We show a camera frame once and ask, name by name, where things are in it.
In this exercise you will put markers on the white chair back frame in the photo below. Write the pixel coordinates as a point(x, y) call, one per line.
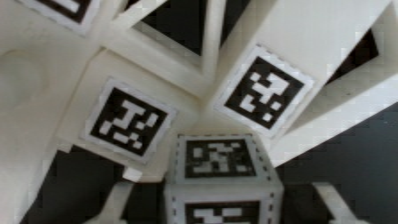
point(132, 70)

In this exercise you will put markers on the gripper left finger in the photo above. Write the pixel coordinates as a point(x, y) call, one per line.
point(132, 205)

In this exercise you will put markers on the small tagged cube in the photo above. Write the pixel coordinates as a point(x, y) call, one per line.
point(223, 186)

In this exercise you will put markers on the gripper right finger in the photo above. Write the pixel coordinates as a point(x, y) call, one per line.
point(313, 205)

